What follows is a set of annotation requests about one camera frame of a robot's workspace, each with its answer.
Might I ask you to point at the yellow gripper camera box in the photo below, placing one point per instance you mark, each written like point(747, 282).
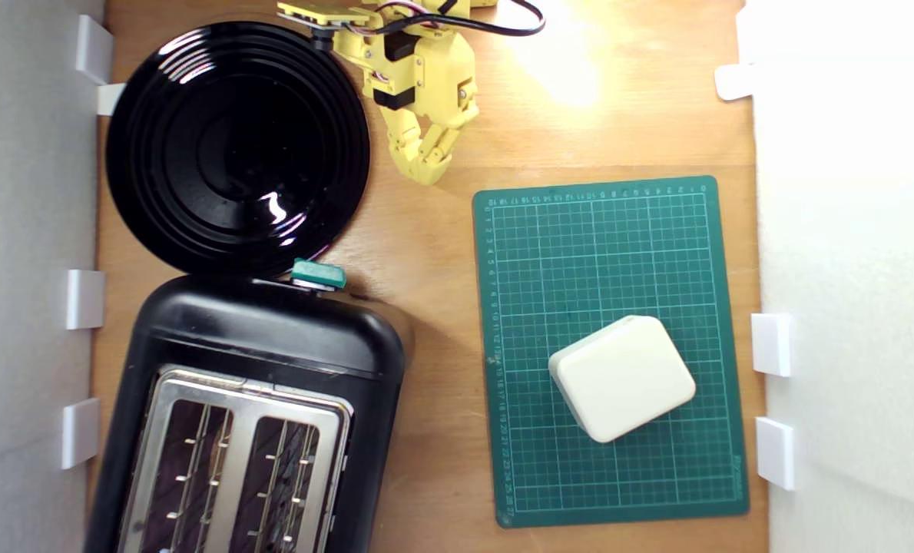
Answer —
point(322, 11)

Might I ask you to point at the white wall clip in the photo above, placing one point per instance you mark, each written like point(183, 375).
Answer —
point(85, 299)
point(771, 344)
point(733, 81)
point(776, 453)
point(109, 98)
point(80, 432)
point(92, 48)

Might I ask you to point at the black round plate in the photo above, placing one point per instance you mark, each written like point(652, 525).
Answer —
point(234, 146)

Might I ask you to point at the green cutting mat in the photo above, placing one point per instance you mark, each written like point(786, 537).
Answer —
point(580, 253)

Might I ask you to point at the black two-slot toaster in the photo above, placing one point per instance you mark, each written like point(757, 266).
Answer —
point(273, 346)

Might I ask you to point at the green toaster lever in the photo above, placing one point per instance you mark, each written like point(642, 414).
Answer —
point(319, 273)

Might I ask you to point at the white rounded block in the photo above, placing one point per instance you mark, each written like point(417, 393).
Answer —
point(622, 379)

